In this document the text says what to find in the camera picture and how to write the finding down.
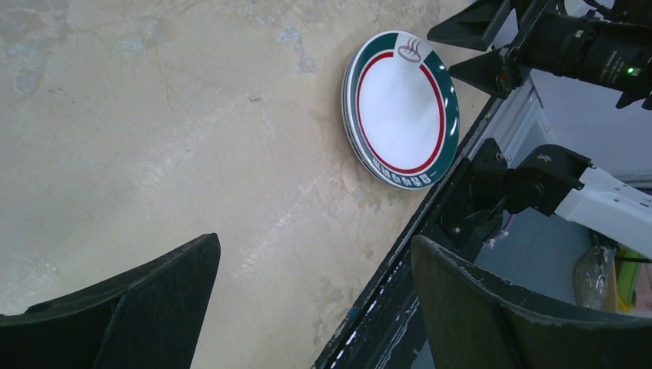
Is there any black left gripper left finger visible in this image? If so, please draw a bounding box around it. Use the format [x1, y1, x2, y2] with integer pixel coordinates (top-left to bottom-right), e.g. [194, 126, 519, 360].
[1, 233, 221, 368]

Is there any clutter beside the table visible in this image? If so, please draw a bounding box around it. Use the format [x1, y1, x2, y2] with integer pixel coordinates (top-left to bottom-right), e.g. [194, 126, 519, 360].
[572, 230, 651, 318]

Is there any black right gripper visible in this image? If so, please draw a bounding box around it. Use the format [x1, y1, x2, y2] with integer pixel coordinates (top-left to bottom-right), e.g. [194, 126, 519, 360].
[427, 0, 651, 110]

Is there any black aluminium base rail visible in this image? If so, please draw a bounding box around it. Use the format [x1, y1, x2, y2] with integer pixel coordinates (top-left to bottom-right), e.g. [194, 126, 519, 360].
[313, 78, 542, 368]

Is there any striped rim white plate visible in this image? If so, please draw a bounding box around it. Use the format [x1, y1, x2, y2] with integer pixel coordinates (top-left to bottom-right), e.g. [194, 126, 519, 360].
[341, 30, 461, 191]

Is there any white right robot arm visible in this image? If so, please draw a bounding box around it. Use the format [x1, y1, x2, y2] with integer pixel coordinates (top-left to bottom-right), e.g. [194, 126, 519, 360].
[427, 1, 651, 248]

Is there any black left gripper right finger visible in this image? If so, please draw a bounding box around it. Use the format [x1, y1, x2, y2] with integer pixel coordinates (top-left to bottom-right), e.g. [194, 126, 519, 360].
[411, 236, 651, 368]

